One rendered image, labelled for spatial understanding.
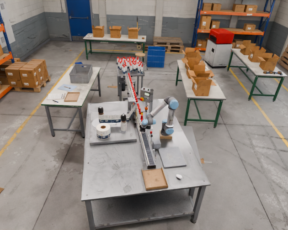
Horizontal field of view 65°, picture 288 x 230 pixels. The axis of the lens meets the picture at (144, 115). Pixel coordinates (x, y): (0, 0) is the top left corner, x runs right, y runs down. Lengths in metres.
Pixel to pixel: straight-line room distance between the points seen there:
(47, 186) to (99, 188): 1.46
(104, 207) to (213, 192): 1.72
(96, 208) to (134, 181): 0.79
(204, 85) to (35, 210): 3.62
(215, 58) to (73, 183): 6.35
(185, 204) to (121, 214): 0.89
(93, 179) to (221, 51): 6.71
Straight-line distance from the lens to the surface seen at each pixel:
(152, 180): 2.83
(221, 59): 8.64
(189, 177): 2.94
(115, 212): 3.31
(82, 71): 5.67
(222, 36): 8.37
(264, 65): 6.84
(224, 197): 3.97
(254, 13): 10.51
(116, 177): 2.86
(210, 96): 4.90
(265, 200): 4.21
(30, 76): 6.67
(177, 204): 3.43
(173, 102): 2.98
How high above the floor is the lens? 2.98
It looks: 33 degrees down
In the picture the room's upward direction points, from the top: 2 degrees clockwise
